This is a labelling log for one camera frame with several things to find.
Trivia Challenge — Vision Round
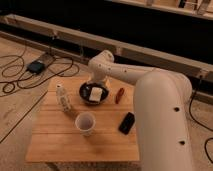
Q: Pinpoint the black bowl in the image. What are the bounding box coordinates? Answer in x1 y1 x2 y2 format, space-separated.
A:
79 82 109 105

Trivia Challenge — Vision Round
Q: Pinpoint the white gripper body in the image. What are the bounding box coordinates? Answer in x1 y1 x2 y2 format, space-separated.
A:
88 72 108 85

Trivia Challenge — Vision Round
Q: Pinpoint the clear plastic bottle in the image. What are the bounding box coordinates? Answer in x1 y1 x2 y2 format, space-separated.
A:
56 84 71 112

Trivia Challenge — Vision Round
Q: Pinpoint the red sausage toy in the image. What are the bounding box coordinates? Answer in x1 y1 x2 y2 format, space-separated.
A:
115 88 125 104

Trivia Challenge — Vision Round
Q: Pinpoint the wooden table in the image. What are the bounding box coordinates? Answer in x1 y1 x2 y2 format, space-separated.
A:
26 76 139 163

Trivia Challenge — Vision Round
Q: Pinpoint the white sponge block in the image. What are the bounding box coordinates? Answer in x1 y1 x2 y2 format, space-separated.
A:
89 87 102 102

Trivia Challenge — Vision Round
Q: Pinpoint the white paper cup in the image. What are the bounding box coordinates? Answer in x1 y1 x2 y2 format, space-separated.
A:
75 112 96 136

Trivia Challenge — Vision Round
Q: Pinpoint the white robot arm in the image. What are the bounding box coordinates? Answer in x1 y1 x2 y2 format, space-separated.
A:
88 50 195 171

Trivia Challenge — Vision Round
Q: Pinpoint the wooden floor beam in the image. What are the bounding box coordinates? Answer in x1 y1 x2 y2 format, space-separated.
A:
0 14 213 90

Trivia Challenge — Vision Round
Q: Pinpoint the black cable right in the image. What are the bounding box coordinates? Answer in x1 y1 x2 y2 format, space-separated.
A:
188 75 213 164

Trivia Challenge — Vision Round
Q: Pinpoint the black power adapter box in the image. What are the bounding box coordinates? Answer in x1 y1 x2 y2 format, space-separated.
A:
27 61 45 74

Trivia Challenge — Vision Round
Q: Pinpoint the black smartphone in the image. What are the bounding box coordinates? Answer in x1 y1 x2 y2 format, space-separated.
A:
119 112 135 135

